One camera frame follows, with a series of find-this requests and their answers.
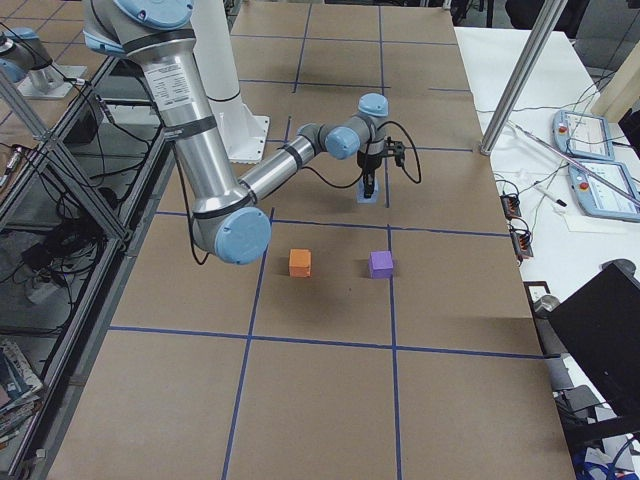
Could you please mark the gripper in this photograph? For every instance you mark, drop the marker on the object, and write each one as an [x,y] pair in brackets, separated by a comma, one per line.
[368,165]

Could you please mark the blue foam block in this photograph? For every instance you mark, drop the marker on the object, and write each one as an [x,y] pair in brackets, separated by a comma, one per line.
[361,198]

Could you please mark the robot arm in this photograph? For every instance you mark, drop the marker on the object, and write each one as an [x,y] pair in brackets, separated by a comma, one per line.
[181,47]

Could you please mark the purple foam block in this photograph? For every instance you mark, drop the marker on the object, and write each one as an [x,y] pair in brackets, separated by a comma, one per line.
[381,264]

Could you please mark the orange foam block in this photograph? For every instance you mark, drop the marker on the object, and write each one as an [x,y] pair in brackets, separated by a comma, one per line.
[300,263]

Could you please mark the brown paper table cover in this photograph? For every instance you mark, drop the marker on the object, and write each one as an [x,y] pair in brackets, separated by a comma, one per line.
[226,372]

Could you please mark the upper teach pendant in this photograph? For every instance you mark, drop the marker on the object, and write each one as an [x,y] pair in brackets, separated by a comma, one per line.
[581,135]

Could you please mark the teach pendant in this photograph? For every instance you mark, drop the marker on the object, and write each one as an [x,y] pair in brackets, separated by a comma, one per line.
[599,200]
[581,135]

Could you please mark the lower teach pendant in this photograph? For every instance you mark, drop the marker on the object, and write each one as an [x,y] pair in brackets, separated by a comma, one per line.
[599,200]

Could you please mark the black monitor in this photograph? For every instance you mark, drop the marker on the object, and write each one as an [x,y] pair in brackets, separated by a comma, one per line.
[599,326]

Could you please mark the stack of books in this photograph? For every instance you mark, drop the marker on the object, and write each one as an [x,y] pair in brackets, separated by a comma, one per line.
[20,388]

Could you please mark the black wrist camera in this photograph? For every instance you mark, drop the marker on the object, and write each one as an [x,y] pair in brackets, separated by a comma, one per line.
[395,150]

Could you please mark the white camera mast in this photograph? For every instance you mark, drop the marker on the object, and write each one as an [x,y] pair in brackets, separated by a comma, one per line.
[244,134]

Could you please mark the aluminium frame post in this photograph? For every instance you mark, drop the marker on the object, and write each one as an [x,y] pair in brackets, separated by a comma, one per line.
[544,25]

